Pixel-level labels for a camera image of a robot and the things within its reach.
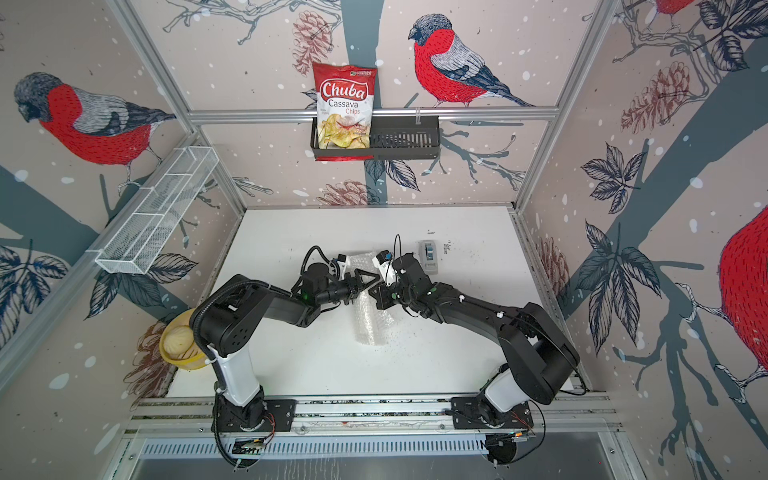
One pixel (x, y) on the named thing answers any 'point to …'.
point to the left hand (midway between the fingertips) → (381, 280)
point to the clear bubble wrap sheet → (372, 321)
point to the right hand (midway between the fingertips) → (369, 290)
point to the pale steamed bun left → (177, 341)
